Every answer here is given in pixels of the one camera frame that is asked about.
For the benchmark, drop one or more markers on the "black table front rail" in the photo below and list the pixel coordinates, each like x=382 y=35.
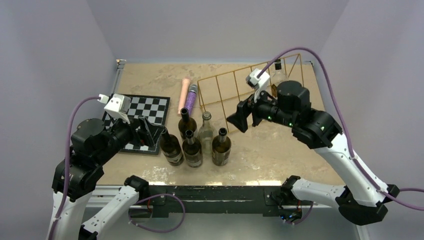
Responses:
x=267 y=201

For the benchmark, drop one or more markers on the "clear square liquor bottle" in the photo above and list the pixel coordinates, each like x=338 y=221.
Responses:
x=278 y=77

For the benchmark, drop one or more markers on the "dark green bottle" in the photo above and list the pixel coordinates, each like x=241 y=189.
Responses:
x=170 y=146
x=221 y=147
x=192 y=149
x=187 y=123

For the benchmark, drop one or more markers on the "purple glitter microphone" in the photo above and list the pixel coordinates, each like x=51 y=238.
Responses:
x=191 y=98

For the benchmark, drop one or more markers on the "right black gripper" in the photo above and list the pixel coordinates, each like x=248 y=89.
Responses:
x=243 y=108

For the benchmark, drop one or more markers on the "pink microphone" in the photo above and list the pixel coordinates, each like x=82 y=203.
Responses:
x=185 y=84

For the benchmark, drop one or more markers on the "black white chessboard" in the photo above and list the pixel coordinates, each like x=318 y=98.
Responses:
x=155 y=108

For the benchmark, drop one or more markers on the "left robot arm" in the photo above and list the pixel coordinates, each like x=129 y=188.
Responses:
x=76 y=177

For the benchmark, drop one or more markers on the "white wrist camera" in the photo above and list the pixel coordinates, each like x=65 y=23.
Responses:
x=258 y=83
x=116 y=106

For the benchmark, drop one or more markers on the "clear glass bottle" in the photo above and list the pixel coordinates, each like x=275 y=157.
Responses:
x=206 y=133

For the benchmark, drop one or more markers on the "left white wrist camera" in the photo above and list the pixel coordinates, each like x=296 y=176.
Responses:
x=116 y=106

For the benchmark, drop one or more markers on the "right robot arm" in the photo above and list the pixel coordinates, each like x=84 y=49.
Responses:
x=362 y=198

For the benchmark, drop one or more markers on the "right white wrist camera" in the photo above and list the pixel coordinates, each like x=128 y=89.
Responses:
x=258 y=83

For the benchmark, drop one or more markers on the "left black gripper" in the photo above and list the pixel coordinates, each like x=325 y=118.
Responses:
x=153 y=131

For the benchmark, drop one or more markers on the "gold wire wine rack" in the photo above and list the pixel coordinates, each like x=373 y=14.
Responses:
x=220 y=93

